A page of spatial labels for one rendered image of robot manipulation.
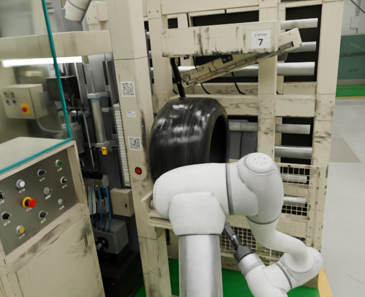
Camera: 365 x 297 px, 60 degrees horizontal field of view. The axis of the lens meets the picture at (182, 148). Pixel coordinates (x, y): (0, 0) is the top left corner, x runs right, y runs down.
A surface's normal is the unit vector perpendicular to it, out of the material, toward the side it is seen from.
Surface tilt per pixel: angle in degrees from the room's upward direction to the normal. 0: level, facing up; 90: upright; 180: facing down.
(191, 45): 90
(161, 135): 57
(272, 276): 22
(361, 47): 90
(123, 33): 90
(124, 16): 90
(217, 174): 31
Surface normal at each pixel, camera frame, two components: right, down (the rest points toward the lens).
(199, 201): -0.10, -0.21
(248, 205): 0.08, 0.61
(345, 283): -0.07, -0.94
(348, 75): -0.21, 0.34
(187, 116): -0.26, -0.59
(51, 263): 0.93, 0.07
